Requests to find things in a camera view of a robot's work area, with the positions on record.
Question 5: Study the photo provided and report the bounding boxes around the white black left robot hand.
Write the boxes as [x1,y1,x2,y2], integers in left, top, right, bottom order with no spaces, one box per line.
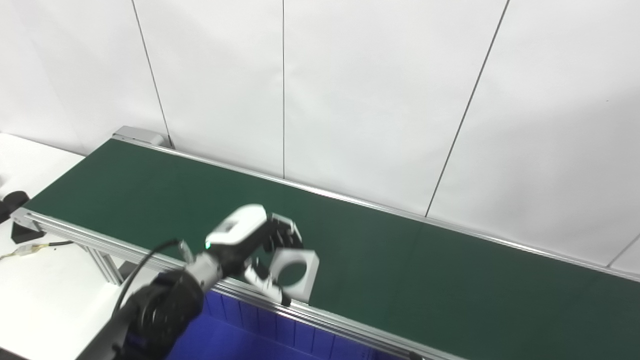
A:
[205,203,305,307]

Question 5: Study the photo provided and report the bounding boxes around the grey square part round hole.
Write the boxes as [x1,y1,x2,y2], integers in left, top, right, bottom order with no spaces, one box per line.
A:
[269,248,320,304]

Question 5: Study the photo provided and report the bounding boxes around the blue plastic bin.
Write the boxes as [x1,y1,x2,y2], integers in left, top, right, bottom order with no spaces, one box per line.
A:
[165,290,401,360]

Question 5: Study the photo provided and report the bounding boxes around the aluminium conveyor leg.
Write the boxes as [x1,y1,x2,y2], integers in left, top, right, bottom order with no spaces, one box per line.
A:
[82,245,127,286]

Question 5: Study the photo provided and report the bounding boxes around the black cylindrical device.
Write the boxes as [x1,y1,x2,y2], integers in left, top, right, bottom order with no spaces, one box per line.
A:
[0,190,30,224]

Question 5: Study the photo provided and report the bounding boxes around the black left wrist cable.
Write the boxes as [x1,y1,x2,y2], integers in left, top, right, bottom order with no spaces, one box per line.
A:
[112,239,194,321]

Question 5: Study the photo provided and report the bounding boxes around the green conveyor belt aluminium frame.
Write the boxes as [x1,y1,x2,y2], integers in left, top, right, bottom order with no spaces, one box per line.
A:
[10,126,640,360]

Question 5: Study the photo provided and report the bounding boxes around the cable with yellow connector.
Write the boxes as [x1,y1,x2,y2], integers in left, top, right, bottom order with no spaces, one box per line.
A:
[0,241,75,260]

